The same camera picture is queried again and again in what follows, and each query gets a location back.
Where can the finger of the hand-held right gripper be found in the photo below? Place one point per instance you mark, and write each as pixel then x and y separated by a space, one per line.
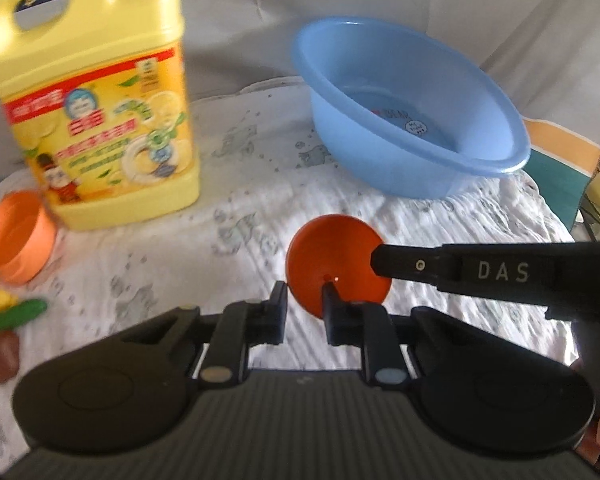
pixel 430 266

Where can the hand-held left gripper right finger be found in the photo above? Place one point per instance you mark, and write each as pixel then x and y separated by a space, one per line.
pixel 333 312

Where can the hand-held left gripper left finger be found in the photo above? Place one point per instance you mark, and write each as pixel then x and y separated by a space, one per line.
pixel 280 310

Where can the small dark orange bowl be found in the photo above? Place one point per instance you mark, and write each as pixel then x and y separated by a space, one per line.
pixel 330 252

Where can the white patterned cloth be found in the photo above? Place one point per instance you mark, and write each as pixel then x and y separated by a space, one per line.
pixel 180 260

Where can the large blue plastic basin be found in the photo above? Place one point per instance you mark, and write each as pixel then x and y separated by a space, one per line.
pixel 405 130

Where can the dark green toy cucumber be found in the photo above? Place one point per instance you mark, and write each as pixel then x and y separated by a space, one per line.
pixel 22 312

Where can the yellow detergent bottle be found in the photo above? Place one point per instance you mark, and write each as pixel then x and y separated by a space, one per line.
pixel 100 110

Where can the deep orange bowl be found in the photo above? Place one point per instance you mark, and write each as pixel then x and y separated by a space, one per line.
pixel 15 235

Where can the brown toy vegetable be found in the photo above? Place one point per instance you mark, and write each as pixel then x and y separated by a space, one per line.
pixel 4 357

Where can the teal and grey bedsheet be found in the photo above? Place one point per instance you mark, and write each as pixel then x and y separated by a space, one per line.
pixel 240 20

